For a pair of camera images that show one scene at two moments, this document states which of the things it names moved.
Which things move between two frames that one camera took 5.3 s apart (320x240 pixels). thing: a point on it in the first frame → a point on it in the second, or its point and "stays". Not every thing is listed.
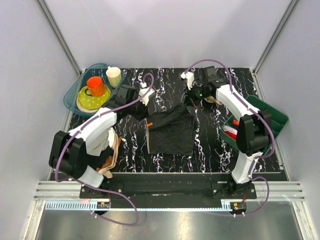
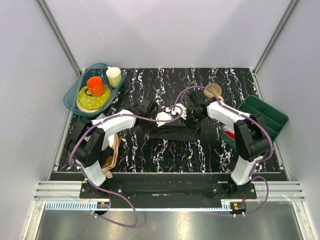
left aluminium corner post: [60, 37] stays
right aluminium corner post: [292, 6] stays
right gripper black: [189, 94] → [197, 125]
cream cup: [114, 74] stays
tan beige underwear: [114, 141] stays
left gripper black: [144, 113] → [154, 127]
